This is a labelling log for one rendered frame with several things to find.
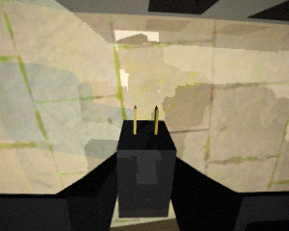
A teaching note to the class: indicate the black two-prong plug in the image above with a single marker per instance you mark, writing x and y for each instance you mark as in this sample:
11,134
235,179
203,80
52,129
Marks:
146,158

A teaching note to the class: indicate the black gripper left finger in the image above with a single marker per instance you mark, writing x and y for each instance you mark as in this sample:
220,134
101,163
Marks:
86,205

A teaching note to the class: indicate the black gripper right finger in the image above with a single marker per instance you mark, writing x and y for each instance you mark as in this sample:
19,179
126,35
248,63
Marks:
203,204

